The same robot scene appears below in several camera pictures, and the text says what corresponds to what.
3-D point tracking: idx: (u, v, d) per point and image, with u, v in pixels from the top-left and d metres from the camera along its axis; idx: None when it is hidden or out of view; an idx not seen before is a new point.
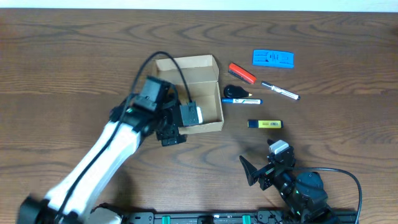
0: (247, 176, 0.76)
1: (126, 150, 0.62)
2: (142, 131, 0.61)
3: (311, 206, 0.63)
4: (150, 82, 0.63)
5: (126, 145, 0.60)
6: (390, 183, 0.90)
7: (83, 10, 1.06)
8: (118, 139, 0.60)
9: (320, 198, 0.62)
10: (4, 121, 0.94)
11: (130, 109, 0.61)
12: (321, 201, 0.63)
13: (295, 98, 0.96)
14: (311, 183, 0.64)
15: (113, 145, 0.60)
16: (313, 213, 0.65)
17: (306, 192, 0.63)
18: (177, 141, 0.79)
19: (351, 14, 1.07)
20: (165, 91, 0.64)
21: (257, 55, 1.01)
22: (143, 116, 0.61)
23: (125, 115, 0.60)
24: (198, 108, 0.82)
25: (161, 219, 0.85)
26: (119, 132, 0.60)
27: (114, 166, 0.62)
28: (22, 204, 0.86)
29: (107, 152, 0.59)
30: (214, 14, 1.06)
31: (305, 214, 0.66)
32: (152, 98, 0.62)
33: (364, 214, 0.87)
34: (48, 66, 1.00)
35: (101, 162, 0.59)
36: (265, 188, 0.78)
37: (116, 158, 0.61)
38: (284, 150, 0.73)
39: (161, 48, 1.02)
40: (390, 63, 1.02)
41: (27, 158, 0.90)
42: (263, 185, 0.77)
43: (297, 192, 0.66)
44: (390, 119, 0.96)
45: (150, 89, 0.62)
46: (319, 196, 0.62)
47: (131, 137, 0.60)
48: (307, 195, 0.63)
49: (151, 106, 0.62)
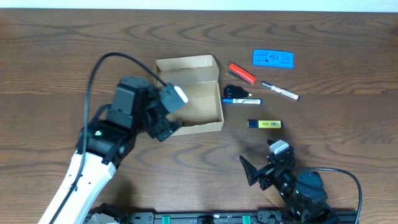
0: (247, 176, 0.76)
1: (99, 183, 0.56)
2: (116, 152, 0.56)
3: (311, 206, 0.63)
4: (122, 90, 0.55)
5: (97, 179, 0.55)
6: (390, 183, 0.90)
7: (83, 11, 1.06)
8: (87, 175, 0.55)
9: (319, 199, 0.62)
10: (4, 121, 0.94)
11: (99, 130, 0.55)
12: (321, 201, 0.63)
13: (295, 98, 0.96)
14: (311, 183, 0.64)
15: (81, 183, 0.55)
16: (313, 213, 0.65)
17: (306, 192, 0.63)
18: (173, 133, 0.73)
19: (351, 14, 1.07)
20: (140, 98, 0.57)
21: (257, 55, 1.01)
22: (117, 134, 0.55)
23: (92, 140, 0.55)
24: (178, 87, 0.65)
25: (161, 219, 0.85)
26: (87, 165, 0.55)
27: (89, 202, 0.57)
28: (22, 204, 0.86)
29: (77, 190, 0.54)
30: (214, 14, 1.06)
31: (305, 214, 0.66)
32: (125, 112, 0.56)
33: (364, 214, 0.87)
34: (48, 66, 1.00)
35: (71, 200, 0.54)
36: (265, 188, 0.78)
37: (88, 193, 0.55)
38: (284, 150, 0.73)
39: (161, 48, 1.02)
40: (389, 63, 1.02)
41: (27, 159, 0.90)
42: (263, 185, 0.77)
43: (297, 192, 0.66)
44: (390, 119, 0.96)
45: (124, 99, 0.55)
46: (319, 196, 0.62)
47: (102, 169, 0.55)
48: (307, 195, 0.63)
49: (126, 122, 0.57)
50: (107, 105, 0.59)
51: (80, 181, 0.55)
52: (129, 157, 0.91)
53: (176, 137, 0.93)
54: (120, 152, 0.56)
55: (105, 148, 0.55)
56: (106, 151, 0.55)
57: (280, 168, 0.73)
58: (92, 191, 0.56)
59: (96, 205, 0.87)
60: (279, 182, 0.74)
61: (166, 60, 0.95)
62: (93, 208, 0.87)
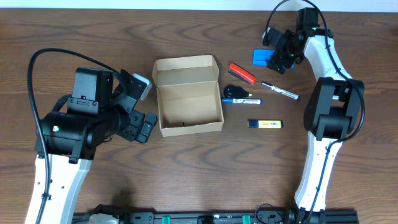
0: (275, 69, 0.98)
1: (74, 182, 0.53)
2: (84, 143, 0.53)
3: (303, 21, 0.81)
4: (81, 74, 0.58)
5: (70, 180, 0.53)
6: (390, 183, 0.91)
7: (82, 10, 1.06)
8: (58, 179, 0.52)
9: (311, 10, 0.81)
10: (4, 122, 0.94)
11: (57, 125, 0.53)
12: (310, 17, 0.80)
13: (296, 98, 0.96)
14: (311, 14, 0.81)
15: (53, 188, 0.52)
16: (305, 22, 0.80)
17: (305, 10, 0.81)
18: (151, 126, 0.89)
19: (351, 14, 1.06)
20: (101, 83, 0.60)
21: (257, 54, 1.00)
22: (79, 122, 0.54)
23: (51, 135, 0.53)
24: (137, 76, 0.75)
25: (161, 219, 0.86)
26: (55, 168, 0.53)
27: (70, 206, 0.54)
28: (23, 203, 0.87)
29: (51, 195, 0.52)
30: (213, 14, 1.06)
31: (297, 33, 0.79)
32: (89, 98, 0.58)
33: (364, 214, 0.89)
34: (48, 66, 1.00)
35: (47, 209, 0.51)
36: (287, 66, 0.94)
37: (65, 196, 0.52)
38: (270, 32, 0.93)
39: (161, 48, 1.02)
40: (390, 63, 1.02)
41: (27, 159, 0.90)
42: (281, 71, 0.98)
43: (304, 16, 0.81)
44: (391, 119, 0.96)
45: (86, 84, 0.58)
46: (308, 14, 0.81)
47: (74, 167, 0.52)
48: (305, 10, 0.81)
49: (91, 106, 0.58)
50: (68, 95, 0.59)
51: (52, 186, 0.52)
52: (129, 157, 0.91)
53: (177, 137, 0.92)
54: (89, 142, 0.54)
55: (69, 142, 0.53)
56: (70, 144, 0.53)
57: (273, 42, 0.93)
58: (69, 195, 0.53)
59: (96, 205, 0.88)
60: (285, 53, 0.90)
61: (165, 60, 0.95)
62: (94, 208, 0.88)
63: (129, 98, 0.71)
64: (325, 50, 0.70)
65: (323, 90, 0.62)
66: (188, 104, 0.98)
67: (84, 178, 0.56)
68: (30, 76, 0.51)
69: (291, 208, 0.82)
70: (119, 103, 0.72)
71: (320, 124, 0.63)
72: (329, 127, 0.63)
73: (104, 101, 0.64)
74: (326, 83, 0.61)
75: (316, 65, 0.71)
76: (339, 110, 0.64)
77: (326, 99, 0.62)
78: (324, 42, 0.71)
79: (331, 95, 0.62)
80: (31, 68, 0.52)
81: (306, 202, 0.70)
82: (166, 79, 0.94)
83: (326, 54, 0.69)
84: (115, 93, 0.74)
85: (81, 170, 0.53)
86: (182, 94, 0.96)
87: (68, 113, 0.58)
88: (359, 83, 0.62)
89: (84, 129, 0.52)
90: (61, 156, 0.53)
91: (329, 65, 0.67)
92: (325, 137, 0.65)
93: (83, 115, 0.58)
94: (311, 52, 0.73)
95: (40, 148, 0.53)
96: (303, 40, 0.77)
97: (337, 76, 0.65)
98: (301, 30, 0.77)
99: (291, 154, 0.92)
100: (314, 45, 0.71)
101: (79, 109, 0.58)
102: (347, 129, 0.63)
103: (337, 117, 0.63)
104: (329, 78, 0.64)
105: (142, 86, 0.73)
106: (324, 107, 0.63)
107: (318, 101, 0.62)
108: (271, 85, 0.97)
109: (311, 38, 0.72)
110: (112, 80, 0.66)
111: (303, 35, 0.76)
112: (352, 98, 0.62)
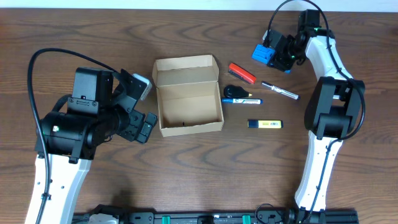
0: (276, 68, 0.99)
1: (74, 182, 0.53)
2: (84, 142, 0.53)
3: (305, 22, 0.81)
4: (81, 75, 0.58)
5: (70, 180, 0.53)
6: (390, 183, 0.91)
7: (82, 10, 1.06)
8: (57, 179, 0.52)
9: (313, 12, 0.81)
10: (4, 122, 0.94)
11: (57, 124, 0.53)
12: (312, 18, 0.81)
13: (296, 98, 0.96)
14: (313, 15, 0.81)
15: (53, 188, 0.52)
16: (307, 23, 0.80)
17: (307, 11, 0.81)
18: (152, 126, 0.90)
19: (351, 13, 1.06)
20: (101, 83, 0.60)
21: (259, 49, 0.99)
22: (79, 122, 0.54)
23: (51, 135, 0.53)
24: (137, 75, 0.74)
25: (161, 219, 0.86)
26: (55, 168, 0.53)
27: (70, 206, 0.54)
28: (23, 203, 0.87)
29: (51, 195, 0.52)
30: (213, 13, 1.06)
31: (299, 33, 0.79)
32: (89, 98, 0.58)
33: (364, 214, 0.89)
34: (48, 66, 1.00)
35: (48, 209, 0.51)
36: (288, 66, 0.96)
37: (65, 196, 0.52)
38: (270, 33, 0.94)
39: (161, 48, 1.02)
40: (390, 63, 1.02)
41: (27, 159, 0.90)
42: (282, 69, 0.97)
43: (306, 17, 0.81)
44: (390, 119, 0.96)
45: (86, 84, 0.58)
46: (310, 15, 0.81)
47: (74, 167, 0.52)
48: (306, 12, 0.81)
49: (91, 106, 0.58)
50: (68, 96, 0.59)
51: (52, 187, 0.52)
52: (129, 157, 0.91)
53: (176, 137, 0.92)
54: (89, 142, 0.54)
55: (69, 142, 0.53)
56: (70, 144, 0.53)
57: (274, 43, 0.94)
58: (69, 195, 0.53)
59: (96, 205, 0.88)
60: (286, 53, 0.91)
61: (166, 60, 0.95)
62: (94, 208, 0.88)
63: (128, 98, 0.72)
64: (327, 50, 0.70)
65: (324, 89, 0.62)
66: (188, 104, 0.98)
67: (84, 178, 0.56)
68: (29, 76, 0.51)
69: (291, 208, 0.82)
70: (119, 103, 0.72)
71: (320, 124, 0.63)
72: (329, 126, 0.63)
73: (104, 101, 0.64)
74: (326, 82, 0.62)
75: (318, 65, 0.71)
76: (339, 110, 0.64)
77: (326, 99, 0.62)
78: (326, 42, 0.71)
79: (331, 94, 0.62)
80: (31, 68, 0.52)
81: (306, 202, 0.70)
82: (166, 79, 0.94)
83: (326, 54, 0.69)
84: (115, 93, 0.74)
85: (81, 170, 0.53)
86: (182, 93, 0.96)
87: (68, 113, 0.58)
88: (360, 83, 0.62)
89: (84, 129, 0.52)
90: (61, 156, 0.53)
91: (331, 65, 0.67)
92: (326, 137, 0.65)
93: (83, 115, 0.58)
94: (312, 53, 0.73)
95: (40, 147, 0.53)
96: (305, 40, 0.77)
97: (338, 76, 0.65)
98: (303, 30, 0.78)
99: (291, 154, 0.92)
100: (315, 45, 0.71)
101: (79, 109, 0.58)
102: (347, 129, 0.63)
103: (337, 117, 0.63)
104: (329, 77, 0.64)
105: (142, 86, 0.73)
106: (324, 107, 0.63)
107: (319, 101, 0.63)
108: (271, 85, 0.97)
109: (313, 39, 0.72)
110: (111, 80, 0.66)
111: (305, 36, 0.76)
112: (352, 99, 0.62)
